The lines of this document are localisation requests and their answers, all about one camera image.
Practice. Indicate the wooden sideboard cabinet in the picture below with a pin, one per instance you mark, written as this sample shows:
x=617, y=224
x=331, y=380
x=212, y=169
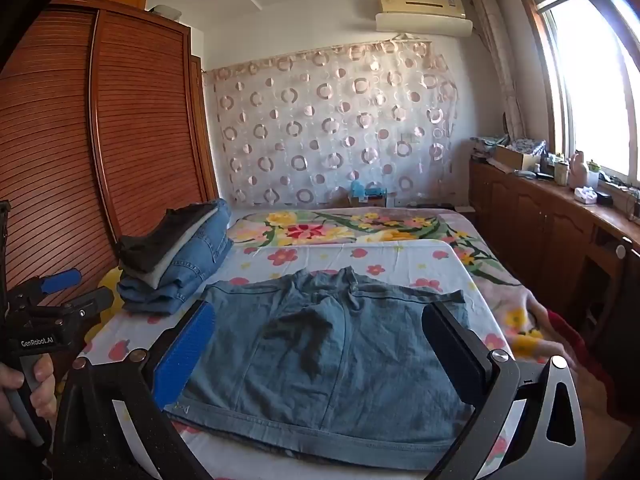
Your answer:
x=530, y=225

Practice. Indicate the blue item on box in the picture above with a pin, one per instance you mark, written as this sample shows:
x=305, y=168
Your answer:
x=367, y=191

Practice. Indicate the floral blanket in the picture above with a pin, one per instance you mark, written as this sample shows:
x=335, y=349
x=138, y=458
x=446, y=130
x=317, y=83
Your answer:
x=310, y=230

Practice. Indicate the wooden slatted wardrobe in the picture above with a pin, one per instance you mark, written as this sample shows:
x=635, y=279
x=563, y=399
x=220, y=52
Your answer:
x=140, y=135

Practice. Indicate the beige window curtain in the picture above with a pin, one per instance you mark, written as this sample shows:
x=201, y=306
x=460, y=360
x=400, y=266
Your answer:
x=502, y=75

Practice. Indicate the small brown cardboard box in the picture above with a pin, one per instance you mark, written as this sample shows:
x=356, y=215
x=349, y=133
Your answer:
x=355, y=201

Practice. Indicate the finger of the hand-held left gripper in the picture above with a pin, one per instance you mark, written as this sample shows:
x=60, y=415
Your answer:
x=62, y=280
x=92, y=301

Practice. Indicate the small potted plant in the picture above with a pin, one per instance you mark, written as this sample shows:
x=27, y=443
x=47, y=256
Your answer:
x=593, y=172

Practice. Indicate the person's left hand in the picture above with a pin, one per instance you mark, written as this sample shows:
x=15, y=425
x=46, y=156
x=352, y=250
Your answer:
x=44, y=390

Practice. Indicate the small black box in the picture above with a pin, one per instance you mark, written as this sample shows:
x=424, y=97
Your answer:
x=605, y=199

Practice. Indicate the blue denim folded jeans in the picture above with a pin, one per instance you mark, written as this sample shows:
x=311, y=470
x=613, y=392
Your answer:
x=150, y=300
x=202, y=247

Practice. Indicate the yellow plush toy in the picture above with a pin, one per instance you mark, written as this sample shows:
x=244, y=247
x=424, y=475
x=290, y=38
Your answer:
x=112, y=290

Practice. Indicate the cream air conditioner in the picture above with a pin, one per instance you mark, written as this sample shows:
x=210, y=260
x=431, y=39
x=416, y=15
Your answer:
x=425, y=12

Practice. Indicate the white jar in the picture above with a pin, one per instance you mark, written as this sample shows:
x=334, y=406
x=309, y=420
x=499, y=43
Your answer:
x=561, y=174

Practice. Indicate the grey-blue pants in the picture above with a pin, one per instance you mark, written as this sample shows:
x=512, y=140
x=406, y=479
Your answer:
x=300, y=360

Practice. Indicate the pile of patterned cloth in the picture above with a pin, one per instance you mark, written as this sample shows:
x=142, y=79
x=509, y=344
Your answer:
x=487, y=146

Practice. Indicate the open cardboard box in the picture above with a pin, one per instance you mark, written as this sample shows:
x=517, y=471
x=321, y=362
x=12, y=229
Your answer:
x=515, y=157

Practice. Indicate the pink bottle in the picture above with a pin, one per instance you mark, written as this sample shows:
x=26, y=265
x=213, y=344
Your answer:
x=579, y=172

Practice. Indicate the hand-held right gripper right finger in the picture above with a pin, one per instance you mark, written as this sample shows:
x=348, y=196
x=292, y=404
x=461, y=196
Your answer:
x=452, y=355

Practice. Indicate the wooden framed window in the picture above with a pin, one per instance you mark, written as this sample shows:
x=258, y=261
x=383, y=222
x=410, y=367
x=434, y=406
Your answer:
x=590, y=85

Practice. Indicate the white tissue box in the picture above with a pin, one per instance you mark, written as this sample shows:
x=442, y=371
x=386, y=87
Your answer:
x=585, y=195

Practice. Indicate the white strawberry print sheet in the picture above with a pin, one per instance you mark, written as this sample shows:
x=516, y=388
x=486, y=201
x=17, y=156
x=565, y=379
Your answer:
x=395, y=266

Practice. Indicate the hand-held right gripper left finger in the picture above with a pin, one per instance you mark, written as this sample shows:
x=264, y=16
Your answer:
x=185, y=355

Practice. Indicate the blue patterned cloth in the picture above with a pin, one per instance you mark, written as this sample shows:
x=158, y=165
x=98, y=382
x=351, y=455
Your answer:
x=527, y=145

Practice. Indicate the red blanket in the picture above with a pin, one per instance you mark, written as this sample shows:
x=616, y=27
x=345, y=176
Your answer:
x=575, y=340

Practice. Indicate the sheer circle pattern curtain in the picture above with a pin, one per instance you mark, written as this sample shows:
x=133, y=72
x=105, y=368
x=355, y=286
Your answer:
x=330, y=125

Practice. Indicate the wooden chair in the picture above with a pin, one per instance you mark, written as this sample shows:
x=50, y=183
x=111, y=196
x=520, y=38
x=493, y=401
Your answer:
x=610, y=280

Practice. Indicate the dark grey folded pants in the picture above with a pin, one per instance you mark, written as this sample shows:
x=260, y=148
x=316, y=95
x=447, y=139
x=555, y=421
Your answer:
x=160, y=240

